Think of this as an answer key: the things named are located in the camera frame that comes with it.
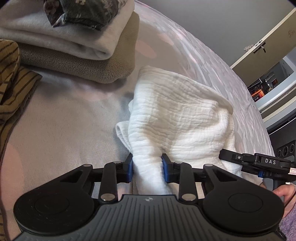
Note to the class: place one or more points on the beige wardrobe door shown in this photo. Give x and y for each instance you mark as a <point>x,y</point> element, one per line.
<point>268,51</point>

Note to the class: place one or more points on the beige fleece folded garment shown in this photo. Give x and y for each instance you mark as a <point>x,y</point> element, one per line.
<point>120,65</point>

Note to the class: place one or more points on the white crinkled muslin garment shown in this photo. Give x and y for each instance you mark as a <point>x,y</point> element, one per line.
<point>188,121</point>

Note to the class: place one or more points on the dark shelf with items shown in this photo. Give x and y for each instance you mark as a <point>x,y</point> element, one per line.
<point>270,80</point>

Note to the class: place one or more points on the brown striped garment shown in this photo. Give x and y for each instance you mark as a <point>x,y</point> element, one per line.
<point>18,84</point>

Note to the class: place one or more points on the light grey folded sweater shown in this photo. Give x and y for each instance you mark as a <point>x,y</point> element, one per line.
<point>26,22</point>

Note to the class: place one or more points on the person's right hand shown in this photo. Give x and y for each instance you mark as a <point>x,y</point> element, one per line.
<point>287,192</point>

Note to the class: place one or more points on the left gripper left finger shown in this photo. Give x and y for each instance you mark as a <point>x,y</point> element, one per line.
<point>71,200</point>

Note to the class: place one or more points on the grey pink-dotted bed cover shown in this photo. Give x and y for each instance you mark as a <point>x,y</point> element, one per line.
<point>71,121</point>

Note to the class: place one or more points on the purple fluffy blanket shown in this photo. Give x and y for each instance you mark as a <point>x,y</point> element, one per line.
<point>287,225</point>

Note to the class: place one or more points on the dark floral folded garment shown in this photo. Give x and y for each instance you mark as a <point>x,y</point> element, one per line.
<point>93,14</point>

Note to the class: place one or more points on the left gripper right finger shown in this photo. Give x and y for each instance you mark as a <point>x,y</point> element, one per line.
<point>229,203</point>

